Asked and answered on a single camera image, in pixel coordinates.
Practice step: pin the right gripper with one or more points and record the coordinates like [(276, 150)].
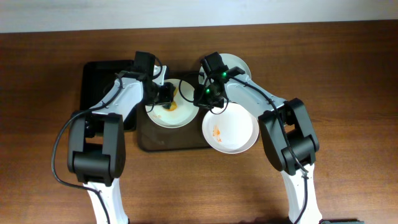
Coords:
[(207, 99)]

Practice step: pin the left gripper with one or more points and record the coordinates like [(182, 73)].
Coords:
[(166, 94)]

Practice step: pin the green yellow sponge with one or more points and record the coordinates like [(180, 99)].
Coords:
[(171, 106)]

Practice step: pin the white plate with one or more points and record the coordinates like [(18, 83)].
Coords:
[(231, 130), (182, 115), (231, 61)]

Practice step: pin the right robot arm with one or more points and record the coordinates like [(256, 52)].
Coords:
[(287, 133)]

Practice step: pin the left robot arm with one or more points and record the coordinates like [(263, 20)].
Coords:
[(96, 142)]

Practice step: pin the brown serving tray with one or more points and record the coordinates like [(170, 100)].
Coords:
[(154, 138)]

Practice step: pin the black plastic tray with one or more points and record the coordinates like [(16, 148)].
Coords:
[(98, 79)]

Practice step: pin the white plate top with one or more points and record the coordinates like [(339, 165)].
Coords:
[(231, 61)]

